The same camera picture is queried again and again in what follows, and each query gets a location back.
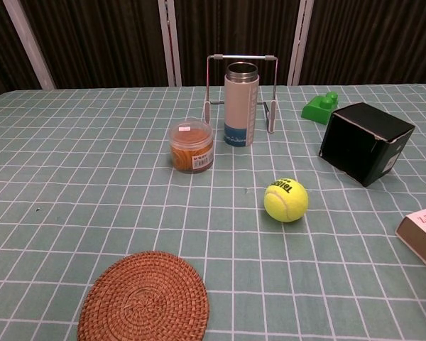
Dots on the yellow tennis ball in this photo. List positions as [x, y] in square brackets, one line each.
[286, 200]

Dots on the brown box with label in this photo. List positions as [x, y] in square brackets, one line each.
[424, 232]

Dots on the black cardboard box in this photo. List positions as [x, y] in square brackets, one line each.
[372, 142]

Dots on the green toy building block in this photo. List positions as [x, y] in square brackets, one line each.
[317, 110]

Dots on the white and blue thermos bottle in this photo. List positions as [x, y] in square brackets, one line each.
[239, 106]

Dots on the clear jar of rubber bands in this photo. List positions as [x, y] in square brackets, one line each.
[191, 149]

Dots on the round woven rattan coaster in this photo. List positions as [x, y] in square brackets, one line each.
[143, 302]

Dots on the green checked tablecloth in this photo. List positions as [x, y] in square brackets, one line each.
[92, 177]

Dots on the dark pleated curtain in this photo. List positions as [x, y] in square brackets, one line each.
[99, 39]

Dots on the white frame post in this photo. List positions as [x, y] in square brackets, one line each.
[30, 42]
[170, 42]
[300, 42]

